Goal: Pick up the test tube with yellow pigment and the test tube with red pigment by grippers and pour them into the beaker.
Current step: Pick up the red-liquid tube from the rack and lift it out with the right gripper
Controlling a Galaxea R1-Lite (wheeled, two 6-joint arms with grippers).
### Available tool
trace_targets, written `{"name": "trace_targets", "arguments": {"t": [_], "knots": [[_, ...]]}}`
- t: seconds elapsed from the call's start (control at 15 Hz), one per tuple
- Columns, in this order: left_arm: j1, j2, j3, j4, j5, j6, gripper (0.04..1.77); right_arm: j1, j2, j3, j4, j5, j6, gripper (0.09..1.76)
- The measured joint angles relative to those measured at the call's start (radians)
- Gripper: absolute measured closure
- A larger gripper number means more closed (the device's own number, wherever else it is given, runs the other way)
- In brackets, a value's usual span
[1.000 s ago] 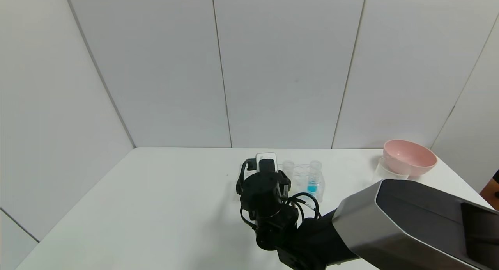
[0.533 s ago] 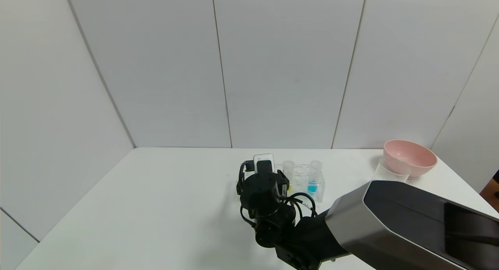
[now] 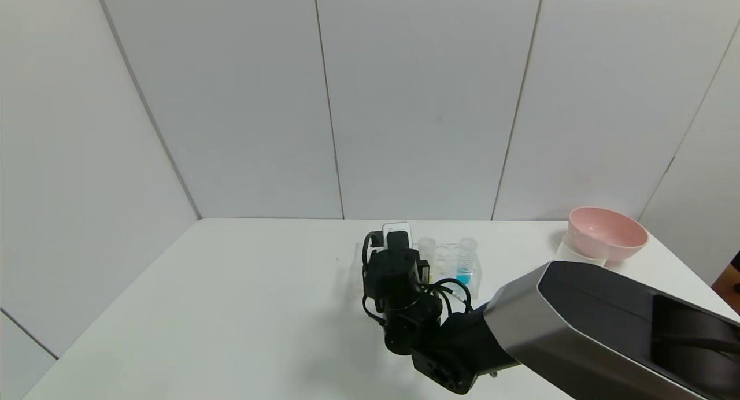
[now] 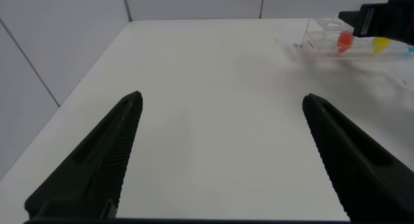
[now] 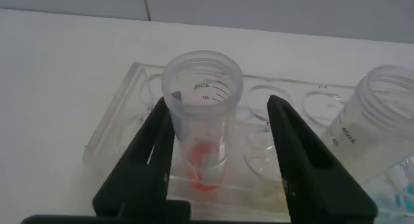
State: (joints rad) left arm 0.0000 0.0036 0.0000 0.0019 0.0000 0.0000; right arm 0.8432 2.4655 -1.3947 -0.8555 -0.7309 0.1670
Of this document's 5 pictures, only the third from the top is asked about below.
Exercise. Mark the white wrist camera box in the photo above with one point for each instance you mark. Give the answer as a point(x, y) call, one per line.
point(398, 232)

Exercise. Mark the pink bowl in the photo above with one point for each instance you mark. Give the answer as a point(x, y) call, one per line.
point(607, 238)

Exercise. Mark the clear plastic beaker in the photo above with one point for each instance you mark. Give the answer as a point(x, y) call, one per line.
point(575, 254)

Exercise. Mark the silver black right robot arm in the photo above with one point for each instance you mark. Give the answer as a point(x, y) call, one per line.
point(578, 330)

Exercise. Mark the clear acrylic test tube rack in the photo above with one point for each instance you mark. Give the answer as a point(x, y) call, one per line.
point(445, 261)

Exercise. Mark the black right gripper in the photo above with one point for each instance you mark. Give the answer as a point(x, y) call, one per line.
point(393, 273)

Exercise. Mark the test tube with yellow pigment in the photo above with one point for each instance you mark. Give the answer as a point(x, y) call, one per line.
point(426, 248)

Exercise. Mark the test tube with blue pigment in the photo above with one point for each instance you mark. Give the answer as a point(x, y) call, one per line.
point(465, 270)

